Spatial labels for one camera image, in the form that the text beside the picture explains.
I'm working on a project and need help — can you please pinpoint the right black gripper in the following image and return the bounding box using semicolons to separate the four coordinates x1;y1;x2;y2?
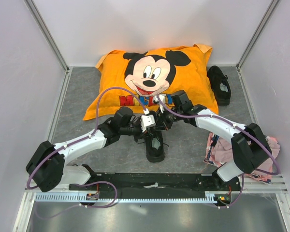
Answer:
153;105;183;131

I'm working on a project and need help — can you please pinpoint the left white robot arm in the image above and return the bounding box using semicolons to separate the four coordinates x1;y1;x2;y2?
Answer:
26;107;155;192

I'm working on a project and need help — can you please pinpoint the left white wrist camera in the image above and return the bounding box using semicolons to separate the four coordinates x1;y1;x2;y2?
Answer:
141;109;156;132

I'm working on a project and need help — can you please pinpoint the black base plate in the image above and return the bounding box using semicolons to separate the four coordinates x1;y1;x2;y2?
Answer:
69;172;241;199

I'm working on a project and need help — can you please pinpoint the black sneaker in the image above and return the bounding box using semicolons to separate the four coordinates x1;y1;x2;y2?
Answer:
207;66;231;106
137;116;165;163

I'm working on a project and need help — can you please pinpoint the purple cable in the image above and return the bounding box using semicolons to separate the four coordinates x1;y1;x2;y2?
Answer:
157;95;281;176
26;87;149;219

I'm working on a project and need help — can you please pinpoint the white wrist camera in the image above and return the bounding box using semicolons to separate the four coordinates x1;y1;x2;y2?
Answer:
141;109;156;132
152;94;166;113

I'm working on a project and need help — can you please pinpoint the pink crumpled cloth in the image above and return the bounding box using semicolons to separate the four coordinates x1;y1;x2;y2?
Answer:
204;132;280;184

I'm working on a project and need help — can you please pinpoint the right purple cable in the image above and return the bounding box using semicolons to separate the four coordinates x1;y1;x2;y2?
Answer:
157;95;281;176

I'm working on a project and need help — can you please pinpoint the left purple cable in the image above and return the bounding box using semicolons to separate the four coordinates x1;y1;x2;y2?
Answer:
26;87;149;219

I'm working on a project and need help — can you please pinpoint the grey slotted cable duct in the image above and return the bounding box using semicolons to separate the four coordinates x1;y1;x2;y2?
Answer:
34;192;218;203

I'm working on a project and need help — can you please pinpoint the right aluminium frame post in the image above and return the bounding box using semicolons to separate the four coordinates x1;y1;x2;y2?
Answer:
236;0;280;70

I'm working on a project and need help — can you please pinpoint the aluminium frame post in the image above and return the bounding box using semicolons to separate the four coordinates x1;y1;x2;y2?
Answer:
236;0;280;70
24;0;70;73

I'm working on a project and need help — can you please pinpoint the white tape scrap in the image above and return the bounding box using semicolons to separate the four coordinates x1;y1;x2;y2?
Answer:
144;182;166;189

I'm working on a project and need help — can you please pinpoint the orange Mickey Mouse pillow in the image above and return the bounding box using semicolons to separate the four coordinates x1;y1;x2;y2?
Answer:
83;44;218;120

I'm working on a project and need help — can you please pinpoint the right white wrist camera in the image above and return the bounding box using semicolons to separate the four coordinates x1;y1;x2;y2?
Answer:
152;94;166;113

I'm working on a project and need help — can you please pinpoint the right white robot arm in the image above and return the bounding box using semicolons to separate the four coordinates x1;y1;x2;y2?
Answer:
153;90;275;190

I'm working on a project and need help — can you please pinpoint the left aluminium frame post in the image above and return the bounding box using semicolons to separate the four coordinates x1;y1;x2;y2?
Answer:
24;0;70;73

